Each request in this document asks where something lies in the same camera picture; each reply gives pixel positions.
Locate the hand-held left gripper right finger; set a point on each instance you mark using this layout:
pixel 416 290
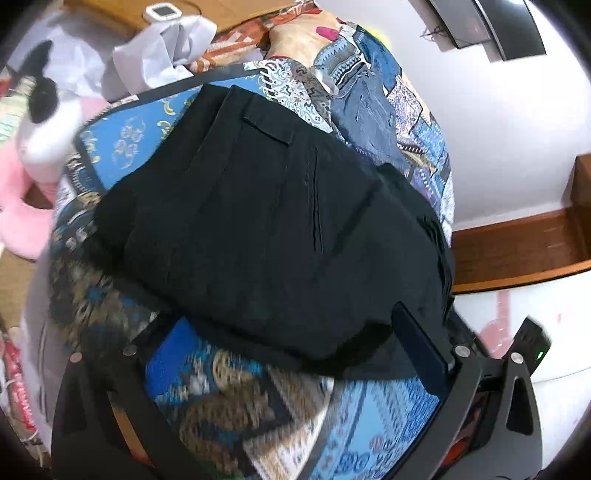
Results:
pixel 422 350

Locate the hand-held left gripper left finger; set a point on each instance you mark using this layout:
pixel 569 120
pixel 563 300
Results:
pixel 134 371

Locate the black pants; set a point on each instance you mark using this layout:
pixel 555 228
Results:
pixel 258 230

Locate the red patterned packaging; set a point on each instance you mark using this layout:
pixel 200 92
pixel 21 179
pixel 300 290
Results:
pixel 16 392

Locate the blue patchwork printed blanket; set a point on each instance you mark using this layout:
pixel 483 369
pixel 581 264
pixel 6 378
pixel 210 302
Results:
pixel 369 106

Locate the pink and white plush toy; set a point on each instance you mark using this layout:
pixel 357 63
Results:
pixel 41 138

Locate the white crumpled cloth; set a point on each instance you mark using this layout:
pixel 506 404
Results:
pixel 157 50

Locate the small white timer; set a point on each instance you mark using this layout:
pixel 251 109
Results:
pixel 161 11

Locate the tan wooden board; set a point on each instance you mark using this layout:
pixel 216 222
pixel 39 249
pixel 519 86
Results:
pixel 231 11

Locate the black wall television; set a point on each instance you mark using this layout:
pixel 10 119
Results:
pixel 512 27

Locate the small black wall monitor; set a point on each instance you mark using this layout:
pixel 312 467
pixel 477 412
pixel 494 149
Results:
pixel 461 21

